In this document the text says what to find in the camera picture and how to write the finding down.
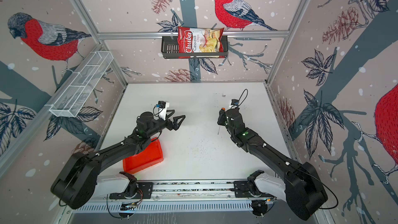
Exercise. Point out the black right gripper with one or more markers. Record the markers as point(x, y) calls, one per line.
point(227, 112)

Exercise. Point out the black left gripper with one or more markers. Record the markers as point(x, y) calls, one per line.
point(175, 126)

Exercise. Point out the orange black screwdriver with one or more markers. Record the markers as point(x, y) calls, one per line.
point(221, 119)

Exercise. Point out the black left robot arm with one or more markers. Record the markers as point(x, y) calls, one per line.
point(76, 183)

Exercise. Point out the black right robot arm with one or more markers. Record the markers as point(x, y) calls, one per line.
point(303, 190)

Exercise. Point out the red plastic bin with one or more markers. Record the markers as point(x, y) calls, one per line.
point(151, 156)

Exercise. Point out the red cassava chips bag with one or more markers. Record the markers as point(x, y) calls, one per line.
point(208, 39)

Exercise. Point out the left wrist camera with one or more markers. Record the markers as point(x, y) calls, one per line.
point(162, 107)

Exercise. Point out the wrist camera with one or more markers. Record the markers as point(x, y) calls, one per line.
point(234, 103)
point(162, 107)

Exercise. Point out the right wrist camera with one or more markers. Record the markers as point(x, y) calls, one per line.
point(234, 103)

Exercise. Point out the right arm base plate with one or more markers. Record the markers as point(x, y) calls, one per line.
point(253, 189)

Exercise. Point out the aluminium mounting rail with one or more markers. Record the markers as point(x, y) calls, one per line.
point(177, 190)

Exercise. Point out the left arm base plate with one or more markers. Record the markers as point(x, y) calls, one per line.
point(130, 191)

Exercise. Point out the black wall basket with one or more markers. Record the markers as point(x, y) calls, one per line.
point(171, 49)

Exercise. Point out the white slotted cable duct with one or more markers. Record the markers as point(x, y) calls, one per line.
point(165, 207)

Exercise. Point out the white wire mesh shelf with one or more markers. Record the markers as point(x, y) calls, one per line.
point(84, 80)

